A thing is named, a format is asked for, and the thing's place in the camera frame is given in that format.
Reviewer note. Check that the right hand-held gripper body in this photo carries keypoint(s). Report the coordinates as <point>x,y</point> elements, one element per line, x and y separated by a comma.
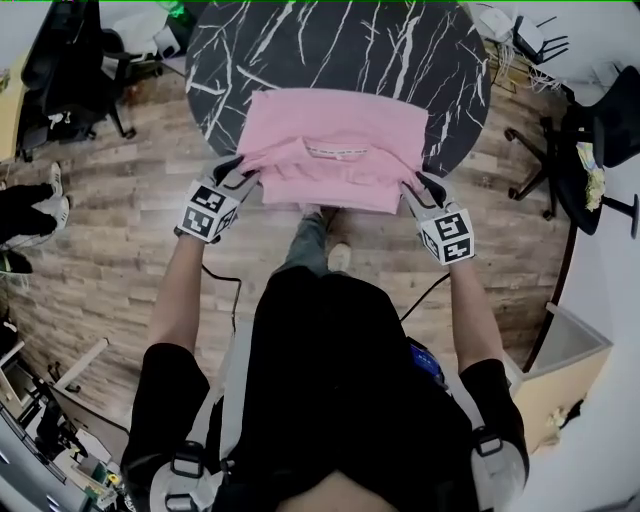
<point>447,237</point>

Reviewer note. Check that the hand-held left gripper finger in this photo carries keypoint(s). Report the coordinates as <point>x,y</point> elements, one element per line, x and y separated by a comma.
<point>245,182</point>
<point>222,167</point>

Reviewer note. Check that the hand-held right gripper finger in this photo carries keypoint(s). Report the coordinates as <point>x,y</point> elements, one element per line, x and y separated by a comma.
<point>415,202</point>
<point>437,192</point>

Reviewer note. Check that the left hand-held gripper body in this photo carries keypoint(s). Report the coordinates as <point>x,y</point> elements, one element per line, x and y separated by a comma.
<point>210,212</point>

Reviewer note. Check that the pink sweatshirt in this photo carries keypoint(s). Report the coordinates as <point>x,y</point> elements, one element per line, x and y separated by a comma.
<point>330,150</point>

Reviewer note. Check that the person's left forearm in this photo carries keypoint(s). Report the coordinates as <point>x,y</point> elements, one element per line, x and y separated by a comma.
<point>177,290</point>

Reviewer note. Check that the person's right forearm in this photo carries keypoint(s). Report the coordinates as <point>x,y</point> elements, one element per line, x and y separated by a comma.
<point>475,315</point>

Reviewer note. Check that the person's left leg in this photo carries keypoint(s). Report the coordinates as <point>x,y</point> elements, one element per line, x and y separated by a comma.
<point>305,245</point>

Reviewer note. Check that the person's leg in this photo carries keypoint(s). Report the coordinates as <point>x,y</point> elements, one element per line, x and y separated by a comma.
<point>27,212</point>
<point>305,245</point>

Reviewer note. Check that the person's right shoe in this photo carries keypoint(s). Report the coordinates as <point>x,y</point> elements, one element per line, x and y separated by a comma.
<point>340,257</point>

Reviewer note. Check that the black phone with lit screen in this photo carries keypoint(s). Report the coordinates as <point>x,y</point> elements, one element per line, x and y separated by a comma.
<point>425,360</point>

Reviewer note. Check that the light grey smartphone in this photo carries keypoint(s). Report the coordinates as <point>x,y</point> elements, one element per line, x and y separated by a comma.
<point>167,42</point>

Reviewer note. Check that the pale yellow flower bouquet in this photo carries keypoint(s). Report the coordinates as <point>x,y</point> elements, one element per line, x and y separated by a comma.
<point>592,180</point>

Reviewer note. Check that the round black marble table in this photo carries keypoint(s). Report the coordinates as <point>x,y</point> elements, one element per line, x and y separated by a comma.
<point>325,45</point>

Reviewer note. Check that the white plastic box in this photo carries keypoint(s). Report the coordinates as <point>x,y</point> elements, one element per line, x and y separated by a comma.
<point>135,32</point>

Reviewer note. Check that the green plastic bottle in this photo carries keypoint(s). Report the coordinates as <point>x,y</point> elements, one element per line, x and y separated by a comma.
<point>177,7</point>

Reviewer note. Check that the white flower bunch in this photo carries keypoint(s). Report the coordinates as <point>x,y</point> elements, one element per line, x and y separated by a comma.
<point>60,120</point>

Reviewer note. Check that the grey backpack harness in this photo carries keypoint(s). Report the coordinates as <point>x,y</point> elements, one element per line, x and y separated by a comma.
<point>235,380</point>

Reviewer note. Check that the small white network box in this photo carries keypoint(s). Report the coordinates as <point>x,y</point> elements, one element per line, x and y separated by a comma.
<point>495,22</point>

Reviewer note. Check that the white router with black antennas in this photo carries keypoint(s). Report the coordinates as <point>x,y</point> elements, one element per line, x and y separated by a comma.
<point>532,37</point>

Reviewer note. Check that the black mesh office chair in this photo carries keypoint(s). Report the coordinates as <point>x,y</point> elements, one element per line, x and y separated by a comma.
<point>610,130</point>
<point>65,75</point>

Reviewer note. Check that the wooden desk with white legs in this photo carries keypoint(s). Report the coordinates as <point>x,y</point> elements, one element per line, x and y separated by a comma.
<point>560,395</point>

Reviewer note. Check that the black and green device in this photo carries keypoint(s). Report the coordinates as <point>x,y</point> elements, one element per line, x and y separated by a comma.
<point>15,262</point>

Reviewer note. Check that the small cream flower bunch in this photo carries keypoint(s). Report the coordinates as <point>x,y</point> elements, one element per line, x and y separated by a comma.
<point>557,417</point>

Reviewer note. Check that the light wooden desk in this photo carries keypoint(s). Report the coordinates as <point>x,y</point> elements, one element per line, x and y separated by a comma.
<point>10,105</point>

